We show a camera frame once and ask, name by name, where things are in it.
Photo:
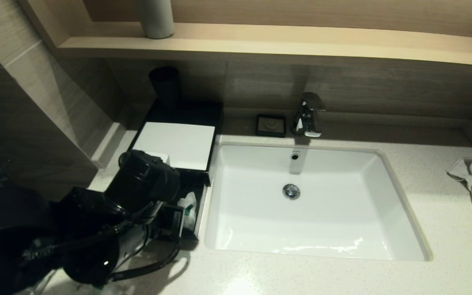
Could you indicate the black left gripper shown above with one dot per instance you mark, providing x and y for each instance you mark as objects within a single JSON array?
[{"x": 146, "y": 166}]

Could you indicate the black tray with white liner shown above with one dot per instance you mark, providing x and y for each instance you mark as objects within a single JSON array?
[{"x": 187, "y": 184}]

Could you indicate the clear green-print packet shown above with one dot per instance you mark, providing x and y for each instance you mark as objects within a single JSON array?
[{"x": 189, "y": 203}]

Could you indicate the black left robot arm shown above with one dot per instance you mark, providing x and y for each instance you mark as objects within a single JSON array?
[{"x": 14, "y": 237}]

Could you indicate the black amenity box housing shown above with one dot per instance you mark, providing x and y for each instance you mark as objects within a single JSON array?
[{"x": 191, "y": 112}]

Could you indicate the black cup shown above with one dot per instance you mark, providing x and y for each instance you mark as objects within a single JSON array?
[{"x": 165, "y": 88}]

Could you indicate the black square soap dish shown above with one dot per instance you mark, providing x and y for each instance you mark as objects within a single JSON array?
[{"x": 271, "y": 125}]

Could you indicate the grey cylindrical cup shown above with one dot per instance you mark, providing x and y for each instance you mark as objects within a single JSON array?
[{"x": 156, "y": 20}]

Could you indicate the chrome drain stopper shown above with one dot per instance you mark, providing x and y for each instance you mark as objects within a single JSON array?
[{"x": 291, "y": 191}]

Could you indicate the chrome faucet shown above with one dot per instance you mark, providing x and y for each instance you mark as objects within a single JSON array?
[{"x": 307, "y": 119}]

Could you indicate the white ceramic sink basin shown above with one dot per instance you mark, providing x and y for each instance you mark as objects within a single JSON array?
[{"x": 342, "y": 213}]

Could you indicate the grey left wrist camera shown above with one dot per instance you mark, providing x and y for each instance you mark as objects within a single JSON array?
[{"x": 161, "y": 157}]

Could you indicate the light wooden wall shelf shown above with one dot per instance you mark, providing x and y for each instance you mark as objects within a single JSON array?
[{"x": 301, "y": 45}]

